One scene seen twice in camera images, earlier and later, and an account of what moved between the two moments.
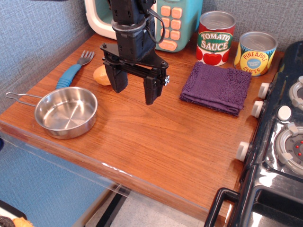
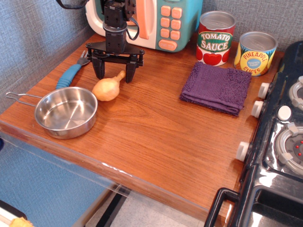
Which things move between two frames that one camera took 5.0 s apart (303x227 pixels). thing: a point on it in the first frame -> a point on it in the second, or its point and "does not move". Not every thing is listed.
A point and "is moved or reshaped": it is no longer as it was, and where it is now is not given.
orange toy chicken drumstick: (100, 75) is moved or reshaped
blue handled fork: (66, 78) does not move
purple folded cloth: (223, 89) does not move
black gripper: (136, 51) -> (115, 48)
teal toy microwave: (183, 20) does not move
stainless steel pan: (65, 112) does not move
